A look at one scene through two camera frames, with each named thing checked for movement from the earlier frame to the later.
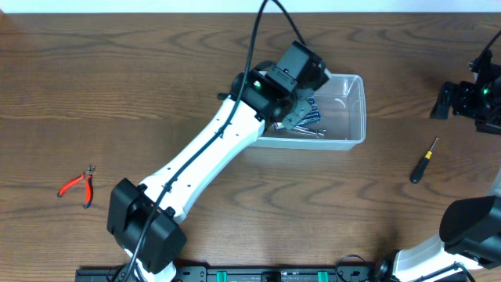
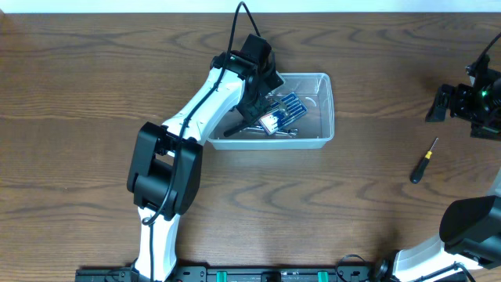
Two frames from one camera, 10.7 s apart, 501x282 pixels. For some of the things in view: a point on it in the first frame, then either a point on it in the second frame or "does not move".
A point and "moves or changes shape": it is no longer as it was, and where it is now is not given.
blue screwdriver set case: x=314 y=116 moves or changes shape
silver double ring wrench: x=322 y=132 → x=291 y=132
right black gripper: x=458 y=99 does not move
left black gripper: x=296 y=115 → x=253 y=108
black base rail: x=245 y=273 does not move
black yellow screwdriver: x=417 y=175 does not move
